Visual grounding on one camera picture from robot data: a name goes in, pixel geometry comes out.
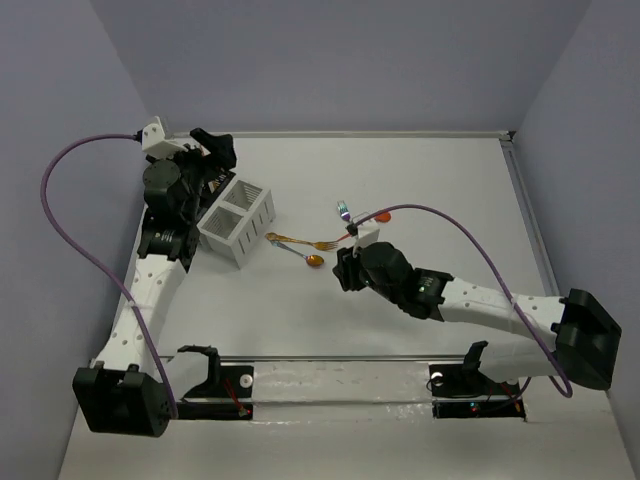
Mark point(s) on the iridescent blue purple fork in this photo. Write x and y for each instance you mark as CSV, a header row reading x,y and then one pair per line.
x,y
344,212

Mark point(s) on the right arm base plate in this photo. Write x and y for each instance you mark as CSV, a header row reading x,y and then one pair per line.
x,y
462,395

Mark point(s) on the iridescent metal spoon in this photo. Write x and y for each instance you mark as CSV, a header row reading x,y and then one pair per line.
x,y
313,260

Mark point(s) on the white utensil container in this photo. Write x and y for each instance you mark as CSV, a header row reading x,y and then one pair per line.
x,y
237,221

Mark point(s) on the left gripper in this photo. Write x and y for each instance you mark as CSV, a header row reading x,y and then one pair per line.
x,y
212,156

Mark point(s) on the gold ornate fork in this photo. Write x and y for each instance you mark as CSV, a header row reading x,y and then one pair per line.
x,y
318,245

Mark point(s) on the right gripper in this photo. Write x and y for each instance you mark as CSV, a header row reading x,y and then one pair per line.
x,y
345,268

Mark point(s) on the black utensil container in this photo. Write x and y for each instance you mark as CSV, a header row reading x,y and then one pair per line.
x,y
214,186

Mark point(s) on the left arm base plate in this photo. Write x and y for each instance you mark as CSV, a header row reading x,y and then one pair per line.
x,y
230,399

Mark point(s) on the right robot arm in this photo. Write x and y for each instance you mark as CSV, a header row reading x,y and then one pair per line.
x,y
572,337

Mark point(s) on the orange plastic spoon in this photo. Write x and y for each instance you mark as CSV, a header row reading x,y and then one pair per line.
x,y
382,218

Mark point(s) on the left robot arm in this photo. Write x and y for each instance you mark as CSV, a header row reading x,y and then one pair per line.
x,y
126,390

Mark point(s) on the metal rail front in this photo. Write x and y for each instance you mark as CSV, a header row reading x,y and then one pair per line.
x,y
340,358

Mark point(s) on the metal rail back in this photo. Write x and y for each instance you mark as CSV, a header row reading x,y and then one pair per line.
x,y
499,135

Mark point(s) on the metal rail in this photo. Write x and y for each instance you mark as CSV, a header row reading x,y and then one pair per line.
x,y
340,358
499,135

